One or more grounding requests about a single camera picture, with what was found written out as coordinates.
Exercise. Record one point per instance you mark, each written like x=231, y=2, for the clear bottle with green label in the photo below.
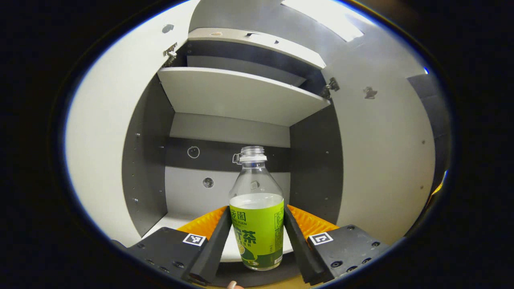
x=257, y=233

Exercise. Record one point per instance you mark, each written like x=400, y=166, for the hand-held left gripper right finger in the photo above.
x=299, y=249

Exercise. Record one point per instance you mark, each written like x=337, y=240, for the large ceiling light panel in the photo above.
x=329, y=16

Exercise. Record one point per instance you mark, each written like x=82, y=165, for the grey cabinet shelf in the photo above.
x=241, y=94

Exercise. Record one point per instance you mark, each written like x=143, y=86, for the grey cabinet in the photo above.
x=225, y=128

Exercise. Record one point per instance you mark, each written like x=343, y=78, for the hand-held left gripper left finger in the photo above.
x=213, y=249

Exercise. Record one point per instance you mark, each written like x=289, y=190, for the metal door hinge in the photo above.
x=331, y=86
x=171, y=53

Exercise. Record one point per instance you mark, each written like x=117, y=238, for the grey cabinet drawer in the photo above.
x=257, y=42

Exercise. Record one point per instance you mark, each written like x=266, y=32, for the grey cabinet door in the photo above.
x=104, y=140
x=381, y=160

